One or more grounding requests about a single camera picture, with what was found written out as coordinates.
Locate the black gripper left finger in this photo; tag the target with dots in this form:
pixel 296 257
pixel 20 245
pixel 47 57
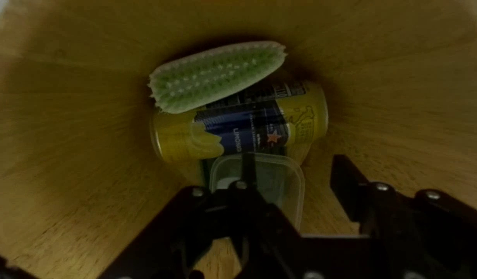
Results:
pixel 265 242

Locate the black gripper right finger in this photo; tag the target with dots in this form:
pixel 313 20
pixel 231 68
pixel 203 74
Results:
pixel 426 236

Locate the clear plastic bowl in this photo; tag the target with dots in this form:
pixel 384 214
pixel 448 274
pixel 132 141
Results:
pixel 279 180

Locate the yellow blue soda can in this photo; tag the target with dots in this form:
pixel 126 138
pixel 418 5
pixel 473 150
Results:
pixel 267 118

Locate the green scrub brush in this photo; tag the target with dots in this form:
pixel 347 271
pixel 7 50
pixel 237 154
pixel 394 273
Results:
pixel 208 76

